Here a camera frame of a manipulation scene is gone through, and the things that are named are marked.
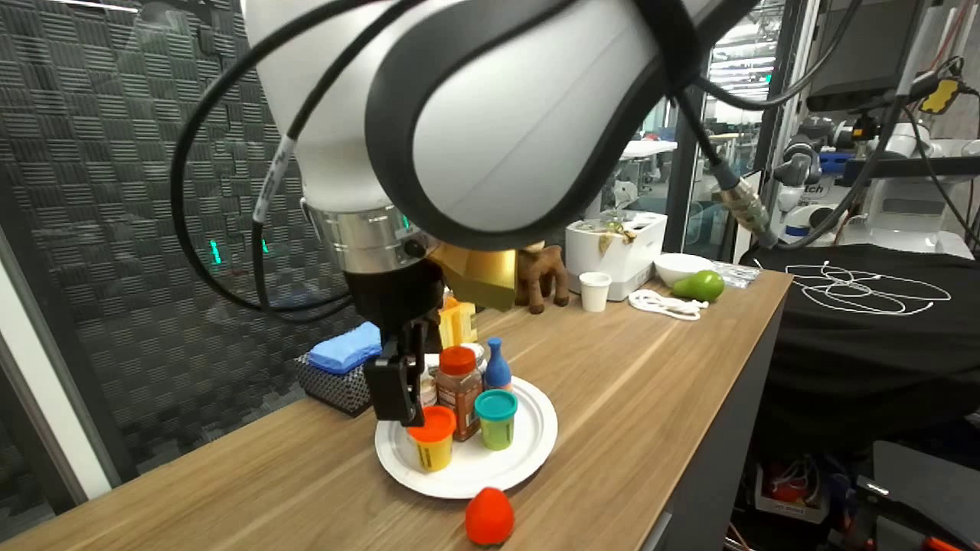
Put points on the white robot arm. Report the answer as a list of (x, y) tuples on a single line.
[(480, 125)]

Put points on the white bowl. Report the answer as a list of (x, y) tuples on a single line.
[(673, 269)]

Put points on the yellow cardboard box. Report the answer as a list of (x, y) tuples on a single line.
[(456, 322)]

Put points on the green tub teal lid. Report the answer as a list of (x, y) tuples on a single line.
[(497, 417)]

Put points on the blue toy bottle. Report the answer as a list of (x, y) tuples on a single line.
[(497, 376)]

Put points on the yellow tub orange lid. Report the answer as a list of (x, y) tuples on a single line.
[(434, 440)]

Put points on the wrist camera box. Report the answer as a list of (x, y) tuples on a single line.
[(480, 278)]

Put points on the grey woven basket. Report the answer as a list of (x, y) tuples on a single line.
[(343, 394)]

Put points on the brown moose plushie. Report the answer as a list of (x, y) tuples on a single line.
[(540, 278)]

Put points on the orange plushie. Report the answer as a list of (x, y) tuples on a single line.
[(489, 517)]

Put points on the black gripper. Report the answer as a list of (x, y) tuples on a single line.
[(405, 311)]

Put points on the green pear toy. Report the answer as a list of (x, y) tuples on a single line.
[(698, 285)]

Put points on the white paper plate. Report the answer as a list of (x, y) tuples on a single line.
[(472, 462)]

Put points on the white paper cup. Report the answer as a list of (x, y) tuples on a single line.
[(594, 292)]

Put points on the spice jar orange lid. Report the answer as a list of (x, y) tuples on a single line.
[(456, 384)]

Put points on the blue sponge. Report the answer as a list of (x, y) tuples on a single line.
[(348, 351)]

